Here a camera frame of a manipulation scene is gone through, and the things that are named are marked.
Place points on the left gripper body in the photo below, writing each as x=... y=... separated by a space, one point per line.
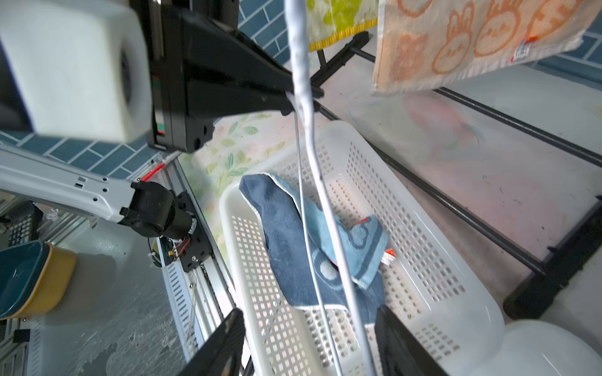
x=174 y=127

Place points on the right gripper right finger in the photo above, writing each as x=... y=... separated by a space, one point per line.
x=400 y=352

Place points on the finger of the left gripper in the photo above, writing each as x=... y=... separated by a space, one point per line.
x=219 y=56
x=207 y=106

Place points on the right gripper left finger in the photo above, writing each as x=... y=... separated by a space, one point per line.
x=222 y=352

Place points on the white wire hanger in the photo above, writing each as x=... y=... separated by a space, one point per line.
x=296 y=19

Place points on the blue patterned towel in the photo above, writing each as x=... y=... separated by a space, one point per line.
x=301 y=252

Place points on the orange patterned towel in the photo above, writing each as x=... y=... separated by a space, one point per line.
x=428 y=44

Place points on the white perforated plastic basket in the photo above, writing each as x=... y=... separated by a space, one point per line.
x=429 y=287

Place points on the yellow green patterned towel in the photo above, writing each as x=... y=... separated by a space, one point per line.
x=329 y=21

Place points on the black metal clothes rack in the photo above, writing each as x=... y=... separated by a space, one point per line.
x=508 y=164

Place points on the teal yellow bowl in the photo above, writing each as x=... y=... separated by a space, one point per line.
x=34 y=278

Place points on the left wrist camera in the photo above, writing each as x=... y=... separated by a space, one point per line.
x=81 y=68

